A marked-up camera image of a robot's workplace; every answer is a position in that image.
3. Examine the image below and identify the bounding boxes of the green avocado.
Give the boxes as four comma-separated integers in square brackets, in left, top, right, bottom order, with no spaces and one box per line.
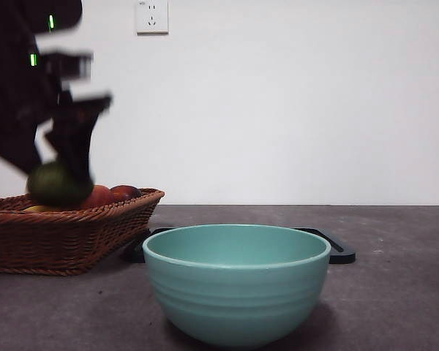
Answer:
[26,161,95,206]

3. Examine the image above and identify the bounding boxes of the teal bowl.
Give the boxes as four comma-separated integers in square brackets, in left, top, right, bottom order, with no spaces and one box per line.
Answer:
[141,224,332,349]

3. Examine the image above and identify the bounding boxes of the red yellow apple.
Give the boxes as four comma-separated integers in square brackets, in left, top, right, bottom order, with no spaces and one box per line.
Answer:
[80,184,115,210]

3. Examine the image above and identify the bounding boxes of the yellow banana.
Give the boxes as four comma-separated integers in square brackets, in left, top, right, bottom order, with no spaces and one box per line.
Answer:
[25,205,60,214]

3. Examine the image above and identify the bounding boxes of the dark red peach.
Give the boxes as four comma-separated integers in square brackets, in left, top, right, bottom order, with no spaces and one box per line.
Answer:
[109,185,143,203]

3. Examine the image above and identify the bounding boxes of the brown wicker basket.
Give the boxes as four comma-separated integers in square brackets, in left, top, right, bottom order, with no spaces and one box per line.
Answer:
[0,188,166,276]

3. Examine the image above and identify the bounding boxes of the black tray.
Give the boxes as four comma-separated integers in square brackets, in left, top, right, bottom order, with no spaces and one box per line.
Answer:
[121,227,356,265]

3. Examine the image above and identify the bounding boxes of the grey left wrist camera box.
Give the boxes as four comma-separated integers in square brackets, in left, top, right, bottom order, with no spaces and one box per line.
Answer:
[40,52,95,80]

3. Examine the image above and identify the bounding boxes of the white wall socket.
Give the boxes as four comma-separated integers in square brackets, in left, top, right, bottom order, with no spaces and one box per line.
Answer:
[136,0,170,36]

